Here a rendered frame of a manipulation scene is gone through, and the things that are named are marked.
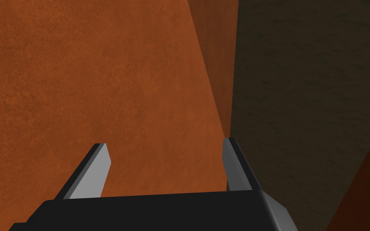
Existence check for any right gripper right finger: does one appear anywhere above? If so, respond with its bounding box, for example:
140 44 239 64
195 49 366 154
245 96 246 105
222 137 262 192

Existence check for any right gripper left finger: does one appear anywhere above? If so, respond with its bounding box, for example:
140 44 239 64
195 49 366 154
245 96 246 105
54 143 112 200

